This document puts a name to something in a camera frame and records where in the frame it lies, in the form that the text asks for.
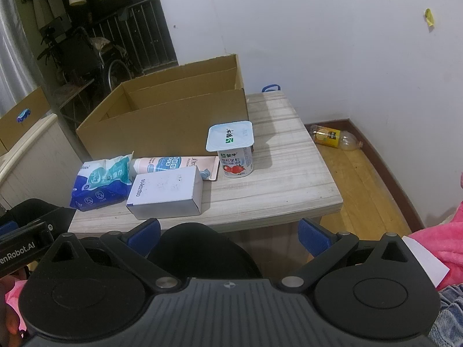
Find strawberry yogurt cup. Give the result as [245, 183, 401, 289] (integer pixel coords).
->
[205, 120, 254, 178]

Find pink cream tube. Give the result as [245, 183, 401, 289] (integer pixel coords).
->
[129, 155, 220, 181]

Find metal railing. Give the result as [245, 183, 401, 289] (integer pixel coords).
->
[87, 0, 178, 76]

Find blue tissue packet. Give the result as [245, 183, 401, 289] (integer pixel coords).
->
[69, 154, 135, 211]

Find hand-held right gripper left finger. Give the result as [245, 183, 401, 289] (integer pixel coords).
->
[46, 218, 179, 291]

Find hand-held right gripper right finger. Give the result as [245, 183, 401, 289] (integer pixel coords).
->
[277, 218, 413, 291]

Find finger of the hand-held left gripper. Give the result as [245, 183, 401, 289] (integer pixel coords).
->
[0, 198, 67, 238]

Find wheelchair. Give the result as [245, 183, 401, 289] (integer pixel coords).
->
[38, 25, 136, 93]

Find person's left hand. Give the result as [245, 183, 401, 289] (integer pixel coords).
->
[0, 276, 22, 335]

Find light wooden table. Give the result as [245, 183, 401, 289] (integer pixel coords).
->
[68, 92, 344, 234]

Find plastic bottle yellow label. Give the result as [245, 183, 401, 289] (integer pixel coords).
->
[306, 123, 363, 151]

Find cardboard box with blue tape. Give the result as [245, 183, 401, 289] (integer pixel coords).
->
[0, 87, 51, 154]

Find small folding table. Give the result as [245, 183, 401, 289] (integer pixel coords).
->
[54, 80, 96, 116]

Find beige hanging coat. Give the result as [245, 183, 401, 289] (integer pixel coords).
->
[29, 0, 67, 29]

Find white rectangular box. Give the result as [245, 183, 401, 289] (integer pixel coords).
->
[126, 166, 204, 220]

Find white cabinet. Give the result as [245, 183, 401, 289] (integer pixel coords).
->
[0, 114, 84, 210]

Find white paper sheet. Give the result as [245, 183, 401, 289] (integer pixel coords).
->
[401, 235, 450, 287]

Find silver curtain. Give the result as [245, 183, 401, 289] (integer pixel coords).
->
[0, 0, 38, 96]

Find pink blanket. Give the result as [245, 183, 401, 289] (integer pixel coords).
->
[409, 173, 463, 290]

